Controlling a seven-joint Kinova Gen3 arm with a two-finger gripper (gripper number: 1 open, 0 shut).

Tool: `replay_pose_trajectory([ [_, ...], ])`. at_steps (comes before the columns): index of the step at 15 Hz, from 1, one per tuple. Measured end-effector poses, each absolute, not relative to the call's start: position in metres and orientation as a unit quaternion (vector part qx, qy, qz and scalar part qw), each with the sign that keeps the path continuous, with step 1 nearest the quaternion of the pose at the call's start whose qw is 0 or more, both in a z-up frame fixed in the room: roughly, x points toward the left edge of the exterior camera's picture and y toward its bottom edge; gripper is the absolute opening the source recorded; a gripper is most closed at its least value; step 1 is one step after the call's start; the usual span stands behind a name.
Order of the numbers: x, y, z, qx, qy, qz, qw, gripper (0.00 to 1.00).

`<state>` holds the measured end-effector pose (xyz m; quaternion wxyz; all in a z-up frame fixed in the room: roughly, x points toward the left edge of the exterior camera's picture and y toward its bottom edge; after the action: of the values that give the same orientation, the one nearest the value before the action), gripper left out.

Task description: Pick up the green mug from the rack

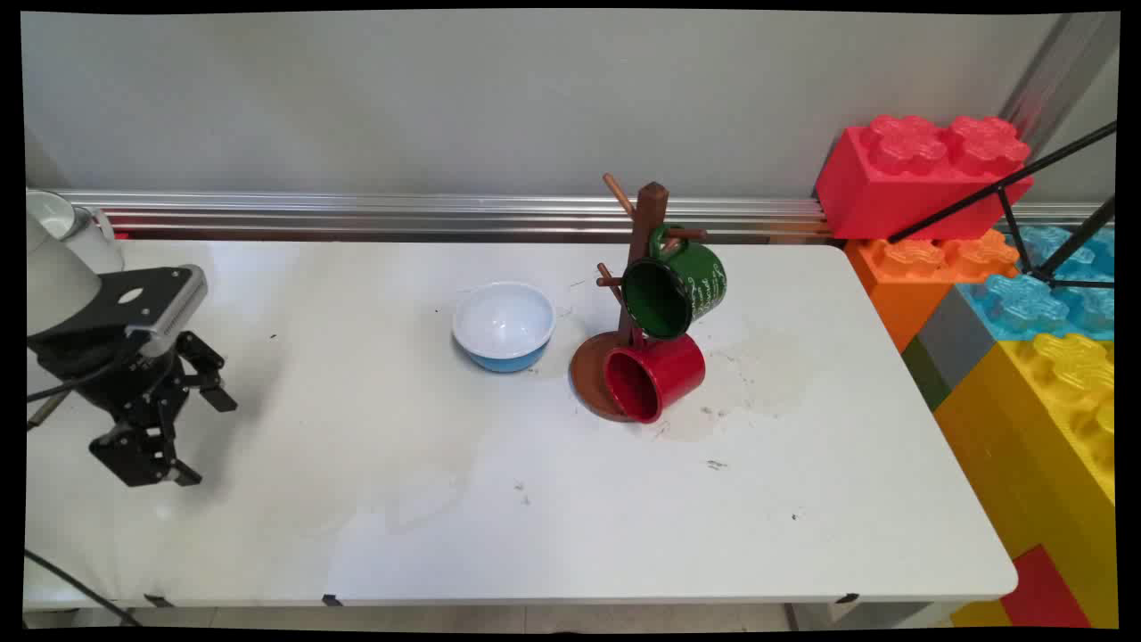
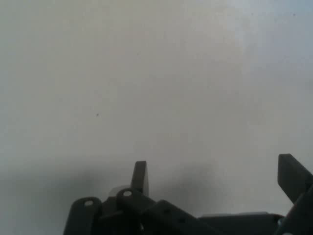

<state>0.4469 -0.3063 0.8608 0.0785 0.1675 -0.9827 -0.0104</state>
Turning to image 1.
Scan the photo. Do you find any red giant building block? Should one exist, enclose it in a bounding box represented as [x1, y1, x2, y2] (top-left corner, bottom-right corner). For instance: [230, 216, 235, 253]
[815, 114, 1035, 242]

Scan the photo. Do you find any blue giant building block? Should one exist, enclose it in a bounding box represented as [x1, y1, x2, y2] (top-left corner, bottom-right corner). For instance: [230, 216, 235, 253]
[958, 225, 1116, 343]

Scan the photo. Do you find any orange giant building block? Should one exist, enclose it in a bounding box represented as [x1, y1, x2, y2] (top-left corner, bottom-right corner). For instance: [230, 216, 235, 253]
[844, 229, 1022, 354]

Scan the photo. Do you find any thin black camera cable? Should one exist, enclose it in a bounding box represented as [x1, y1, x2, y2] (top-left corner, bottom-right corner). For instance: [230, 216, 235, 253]
[27, 350, 152, 404]

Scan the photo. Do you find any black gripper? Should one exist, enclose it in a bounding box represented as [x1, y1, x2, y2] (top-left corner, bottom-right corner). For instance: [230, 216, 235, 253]
[29, 331, 239, 489]

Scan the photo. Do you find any yellow giant building block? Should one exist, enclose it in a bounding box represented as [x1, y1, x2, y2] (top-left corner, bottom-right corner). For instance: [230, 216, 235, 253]
[933, 333, 1118, 630]

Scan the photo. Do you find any white and blue bowl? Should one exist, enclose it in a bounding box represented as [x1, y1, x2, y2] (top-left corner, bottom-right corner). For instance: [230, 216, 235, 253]
[452, 282, 557, 374]

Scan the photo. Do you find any low red building block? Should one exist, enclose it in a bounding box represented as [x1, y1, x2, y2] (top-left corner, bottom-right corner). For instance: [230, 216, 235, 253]
[1000, 544, 1094, 630]

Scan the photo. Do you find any gray giant building block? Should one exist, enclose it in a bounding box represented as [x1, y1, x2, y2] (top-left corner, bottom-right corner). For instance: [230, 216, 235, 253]
[916, 284, 999, 394]

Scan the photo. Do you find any dark green building block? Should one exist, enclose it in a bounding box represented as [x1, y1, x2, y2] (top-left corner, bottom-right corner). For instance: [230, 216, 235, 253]
[900, 337, 953, 413]

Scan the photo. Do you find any red mug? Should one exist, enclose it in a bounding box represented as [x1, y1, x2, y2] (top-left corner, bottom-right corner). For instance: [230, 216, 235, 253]
[603, 333, 707, 424]

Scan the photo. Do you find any green enamel mug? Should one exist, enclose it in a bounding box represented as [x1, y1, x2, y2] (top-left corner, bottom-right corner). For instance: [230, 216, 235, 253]
[621, 225, 728, 341]

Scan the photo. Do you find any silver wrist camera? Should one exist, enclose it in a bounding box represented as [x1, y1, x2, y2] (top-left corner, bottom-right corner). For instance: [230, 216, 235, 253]
[125, 265, 209, 358]

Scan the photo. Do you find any brown wooden mug tree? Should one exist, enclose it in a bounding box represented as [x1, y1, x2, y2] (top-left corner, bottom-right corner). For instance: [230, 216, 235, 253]
[570, 173, 710, 423]

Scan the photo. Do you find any aluminium rail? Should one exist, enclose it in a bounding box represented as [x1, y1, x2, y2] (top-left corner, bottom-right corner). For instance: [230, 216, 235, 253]
[27, 189, 1106, 243]

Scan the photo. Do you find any white mug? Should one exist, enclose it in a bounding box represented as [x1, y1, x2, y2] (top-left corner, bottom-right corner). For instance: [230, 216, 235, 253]
[27, 190, 126, 274]

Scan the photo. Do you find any black tripod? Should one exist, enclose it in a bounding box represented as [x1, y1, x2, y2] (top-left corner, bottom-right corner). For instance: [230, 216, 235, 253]
[887, 120, 1118, 292]

